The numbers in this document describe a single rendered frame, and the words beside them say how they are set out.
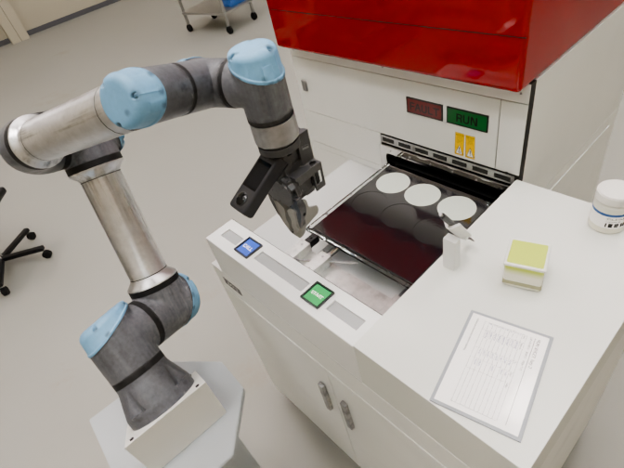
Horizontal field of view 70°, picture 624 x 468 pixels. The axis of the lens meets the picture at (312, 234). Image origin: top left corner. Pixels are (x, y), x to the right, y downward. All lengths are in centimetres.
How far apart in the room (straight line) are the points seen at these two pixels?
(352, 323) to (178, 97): 55
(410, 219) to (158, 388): 74
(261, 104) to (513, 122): 68
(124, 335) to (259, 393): 114
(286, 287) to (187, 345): 135
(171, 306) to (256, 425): 103
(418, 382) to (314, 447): 108
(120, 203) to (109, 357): 31
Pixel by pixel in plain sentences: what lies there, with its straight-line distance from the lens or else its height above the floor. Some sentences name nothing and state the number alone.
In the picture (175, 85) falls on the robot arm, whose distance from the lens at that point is 66.
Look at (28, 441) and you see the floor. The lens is 251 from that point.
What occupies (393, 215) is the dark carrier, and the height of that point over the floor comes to 90.
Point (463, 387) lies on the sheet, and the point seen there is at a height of 97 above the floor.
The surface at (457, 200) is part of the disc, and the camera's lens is 128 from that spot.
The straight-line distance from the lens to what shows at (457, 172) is 133.
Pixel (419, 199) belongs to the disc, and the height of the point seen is 90.
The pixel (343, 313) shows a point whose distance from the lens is 96.
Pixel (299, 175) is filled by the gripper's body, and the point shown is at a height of 129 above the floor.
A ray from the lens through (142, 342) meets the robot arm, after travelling 100.
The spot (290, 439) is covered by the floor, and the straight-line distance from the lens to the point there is 192.
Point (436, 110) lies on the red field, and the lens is 127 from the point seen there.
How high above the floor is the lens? 172
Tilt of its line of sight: 42 degrees down
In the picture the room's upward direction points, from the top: 15 degrees counter-clockwise
